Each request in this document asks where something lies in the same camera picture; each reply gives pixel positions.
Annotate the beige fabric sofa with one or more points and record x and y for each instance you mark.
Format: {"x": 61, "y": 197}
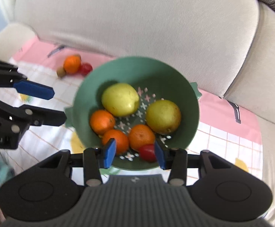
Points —
{"x": 151, "y": 16}

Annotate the small red tomato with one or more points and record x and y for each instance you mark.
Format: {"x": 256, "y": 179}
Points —
{"x": 86, "y": 68}
{"x": 147, "y": 152}

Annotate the orange mandarin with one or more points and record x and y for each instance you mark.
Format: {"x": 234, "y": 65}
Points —
{"x": 102, "y": 121}
{"x": 118, "y": 140}
{"x": 141, "y": 137}
{"x": 72, "y": 63}

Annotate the green plastic colander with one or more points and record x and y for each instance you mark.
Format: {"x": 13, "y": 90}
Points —
{"x": 151, "y": 75}

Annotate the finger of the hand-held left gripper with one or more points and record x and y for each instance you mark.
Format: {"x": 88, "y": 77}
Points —
{"x": 37, "y": 91}
{"x": 50, "y": 117}

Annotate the pink checked printed mat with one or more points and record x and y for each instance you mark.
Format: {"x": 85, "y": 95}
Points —
{"x": 222, "y": 134}

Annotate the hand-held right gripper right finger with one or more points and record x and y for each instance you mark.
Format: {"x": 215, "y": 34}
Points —
{"x": 160, "y": 155}

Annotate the brown kiwi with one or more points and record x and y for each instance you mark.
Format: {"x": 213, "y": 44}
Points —
{"x": 61, "y": 71}

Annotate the large yellow-green pear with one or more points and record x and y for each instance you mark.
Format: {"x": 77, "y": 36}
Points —
{"x": 164, "y": 116}

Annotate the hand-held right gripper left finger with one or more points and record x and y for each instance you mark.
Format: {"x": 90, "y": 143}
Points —
{"x": 109, "y": 155}

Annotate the green apple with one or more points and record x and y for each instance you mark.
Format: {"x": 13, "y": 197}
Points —
{"x": 120, "y": 99}

